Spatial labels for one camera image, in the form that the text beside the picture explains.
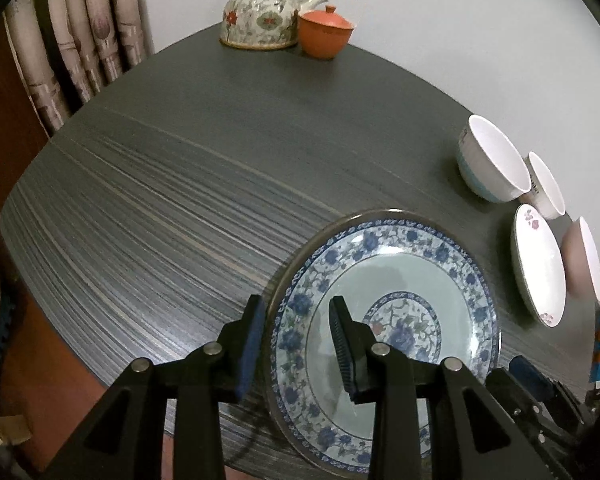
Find orange lidded clay cup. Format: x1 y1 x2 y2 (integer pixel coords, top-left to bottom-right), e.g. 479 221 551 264
298 4 356 60

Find floral ceramic teapot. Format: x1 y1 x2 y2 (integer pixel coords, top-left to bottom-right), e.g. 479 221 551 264
219 0 329 51

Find patterned beige curtain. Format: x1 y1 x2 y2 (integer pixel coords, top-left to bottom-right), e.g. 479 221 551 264
4 0 147 134

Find white saucer pink flowers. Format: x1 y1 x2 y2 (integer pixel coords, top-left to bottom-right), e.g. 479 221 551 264
510 204 567 328

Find white bowl blue band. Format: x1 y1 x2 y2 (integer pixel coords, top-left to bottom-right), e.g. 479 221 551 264
456 114 531 204

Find pink bowl white interior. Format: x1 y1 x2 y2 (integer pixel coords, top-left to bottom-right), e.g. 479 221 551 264
560 217 600 302

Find blue floral porcelain plate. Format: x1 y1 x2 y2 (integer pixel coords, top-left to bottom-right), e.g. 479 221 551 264
263 209 501 479

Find small white bowl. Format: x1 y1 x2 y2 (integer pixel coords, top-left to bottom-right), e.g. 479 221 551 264
518 152 566 220

